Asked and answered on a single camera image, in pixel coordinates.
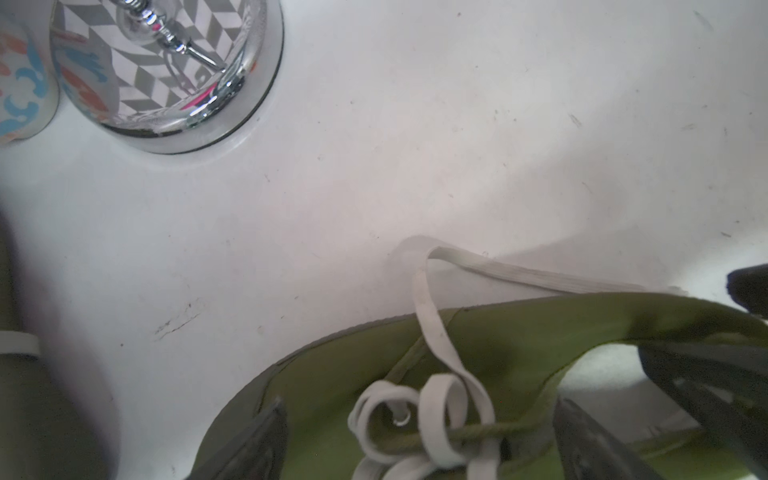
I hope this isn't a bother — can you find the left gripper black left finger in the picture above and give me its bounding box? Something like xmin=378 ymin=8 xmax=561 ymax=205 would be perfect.
xmin=188 ymin=399 xmax=288 ymax=480

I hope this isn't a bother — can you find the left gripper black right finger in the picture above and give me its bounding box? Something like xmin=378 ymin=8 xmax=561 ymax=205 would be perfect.
xmin=553 ymin=397 xmax=663 ymax=480

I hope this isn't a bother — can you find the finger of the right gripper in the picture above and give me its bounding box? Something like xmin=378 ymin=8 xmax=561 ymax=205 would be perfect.
xmin=726 ymin=264 xmax=768 ymax=318
xmin=638 ymin=343 xmax=767 ymax=479

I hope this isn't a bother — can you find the olive green shoe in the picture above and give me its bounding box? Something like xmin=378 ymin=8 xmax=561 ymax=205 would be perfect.
xmin=191 ymin=236 xmax=768 ymax=480
xmin=1 ymin=232 xmax=110 ymax=479

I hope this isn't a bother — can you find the clear glass holder stand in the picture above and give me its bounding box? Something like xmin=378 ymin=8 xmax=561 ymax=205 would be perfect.
xmin=50 ymin=0 xmax=284 ymax=154

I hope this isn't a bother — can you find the colourful patterned small bowl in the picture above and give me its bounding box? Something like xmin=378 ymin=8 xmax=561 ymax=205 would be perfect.
xmin=1 ymin=13 xmax=59 ymax=145

